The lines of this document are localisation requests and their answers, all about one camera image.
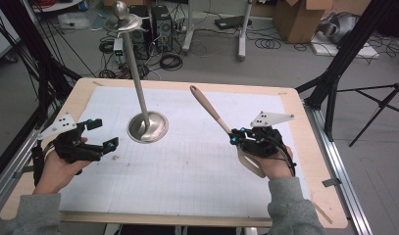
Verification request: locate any black computer tower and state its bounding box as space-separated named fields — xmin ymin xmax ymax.
xmin=150 ymin=5 xmax=174 ymax=54
xmin=127 ymin=5 xmax=153 ymax=62

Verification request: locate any black truss stand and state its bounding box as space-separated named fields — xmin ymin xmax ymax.
xmin=0 ymin=0 xmax=83 ymax=116
xmin=294 ymin=0 xmax=398 ymax=142

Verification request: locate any beige tape strip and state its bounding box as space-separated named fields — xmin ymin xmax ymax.
xmin=312 ymin=201 xmax=334 ymax=225

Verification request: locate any clear plastic bag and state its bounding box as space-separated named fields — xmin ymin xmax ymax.
xmin=57 ymin=12 xmax=91 ymax=31

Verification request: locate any flat black device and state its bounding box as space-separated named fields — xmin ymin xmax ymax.
xmin=214 ymin=15 xmax=253 ymax=31

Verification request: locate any metal stand with round base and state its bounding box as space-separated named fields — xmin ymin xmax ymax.
xmin=103 ymin=0 xmax=170 ymax=145

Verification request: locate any aluminium frame rail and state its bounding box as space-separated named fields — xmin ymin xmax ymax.
xmin=0 ymin=128 xmax=44 ymax=214
xmin=303 ymin=103 xmax=374 ymax=235

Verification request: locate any person's right hand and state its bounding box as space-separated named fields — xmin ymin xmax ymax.
xmin=251 ymin=144 xmax=295 ymax=181

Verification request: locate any white foam board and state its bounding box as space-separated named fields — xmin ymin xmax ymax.
xmin=309 ymin=33 xmax=381 ymax=60

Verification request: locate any large cardboard box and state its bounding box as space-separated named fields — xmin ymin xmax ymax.
xmin=273 ymin=0 xmax=335 ymax=45

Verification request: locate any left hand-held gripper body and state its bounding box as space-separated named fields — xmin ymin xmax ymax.
xmin=39 ymin=112 xmax=104 ymax=165

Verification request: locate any person's left hand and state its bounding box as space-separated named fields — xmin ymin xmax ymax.
xmin=31 ymin=136 xmax=93 ymax=196

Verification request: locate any beige slotted spatula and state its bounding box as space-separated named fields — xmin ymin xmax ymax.
xmin=189 ymin=84 xmax=268 ymax=179

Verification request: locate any grey bag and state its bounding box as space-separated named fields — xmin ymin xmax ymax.
xmin=317 ymin=11 xmax=361 ymax=45

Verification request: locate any black tripod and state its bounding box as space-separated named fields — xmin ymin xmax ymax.
xmin=336 ymin=77 xmax=399 ymax=148

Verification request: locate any grey metal bracket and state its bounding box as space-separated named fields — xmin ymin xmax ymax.
xmin=321 ymin=177 xmax=342 ymax=188

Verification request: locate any white grid paper mat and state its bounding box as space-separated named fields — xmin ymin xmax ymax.
xmin=58 ymin=85 xmax=311 ymax=219

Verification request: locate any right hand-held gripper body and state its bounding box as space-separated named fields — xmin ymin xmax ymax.
xmin=242 ymin=110 xmax=296 ymax=159

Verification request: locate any white stand leg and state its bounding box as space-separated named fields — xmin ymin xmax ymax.
xmin=181 ymin=0 xmax=197 ymax=56
xmin=237 ymin=0 xmax=254 ymax=63

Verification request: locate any thin black cable coil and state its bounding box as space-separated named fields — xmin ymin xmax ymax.
xmin=254 ymin=37 xmax=282 ymax=51

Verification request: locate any small white power box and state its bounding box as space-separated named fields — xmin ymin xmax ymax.
xmin=112 ymin=37 xmax=125 ymax=64

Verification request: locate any black wrist strap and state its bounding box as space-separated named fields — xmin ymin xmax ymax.
xmin=30 ymin=140 xmax=55 ymax=188

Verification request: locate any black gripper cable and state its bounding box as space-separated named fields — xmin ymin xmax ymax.
xmin=265 ymin=131 xmax=298 ymax=178

